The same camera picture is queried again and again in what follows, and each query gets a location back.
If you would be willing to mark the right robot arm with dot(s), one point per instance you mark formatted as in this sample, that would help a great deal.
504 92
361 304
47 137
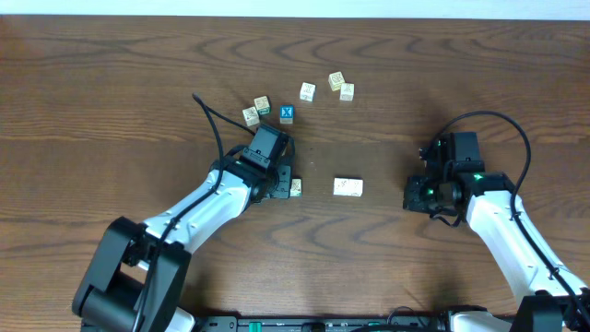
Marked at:
549 296

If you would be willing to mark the wooden block green side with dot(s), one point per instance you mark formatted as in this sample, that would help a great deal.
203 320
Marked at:
262 105

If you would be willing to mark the wooden block green edge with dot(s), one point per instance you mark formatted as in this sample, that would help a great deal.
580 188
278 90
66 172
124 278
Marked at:
296 187

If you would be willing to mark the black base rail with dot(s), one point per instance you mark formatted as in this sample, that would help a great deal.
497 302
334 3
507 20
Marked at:
402 318

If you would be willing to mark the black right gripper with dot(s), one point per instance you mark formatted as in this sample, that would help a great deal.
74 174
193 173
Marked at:
414 199

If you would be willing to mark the wooden block blue X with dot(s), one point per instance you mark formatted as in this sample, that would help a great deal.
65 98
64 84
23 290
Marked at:
286 114

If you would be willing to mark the wooden block umbrella drawing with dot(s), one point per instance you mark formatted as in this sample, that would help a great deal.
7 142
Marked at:
307 91

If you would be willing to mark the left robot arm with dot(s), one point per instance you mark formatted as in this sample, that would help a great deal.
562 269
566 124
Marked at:
135 278

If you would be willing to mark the wooden block yellow side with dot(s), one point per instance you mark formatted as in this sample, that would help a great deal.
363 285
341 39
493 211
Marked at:
336 80

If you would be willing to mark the wooden block red side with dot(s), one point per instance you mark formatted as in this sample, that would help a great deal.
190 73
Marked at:
347 91

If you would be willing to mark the wooden block yellow violin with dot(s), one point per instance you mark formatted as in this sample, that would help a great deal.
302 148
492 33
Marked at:
340 187

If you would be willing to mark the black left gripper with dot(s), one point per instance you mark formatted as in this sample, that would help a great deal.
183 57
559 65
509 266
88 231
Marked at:
286 193

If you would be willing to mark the wooden block green letter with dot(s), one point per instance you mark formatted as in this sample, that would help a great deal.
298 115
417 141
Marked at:
251 116

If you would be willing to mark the wooden block green L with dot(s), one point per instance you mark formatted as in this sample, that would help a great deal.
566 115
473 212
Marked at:
355 187

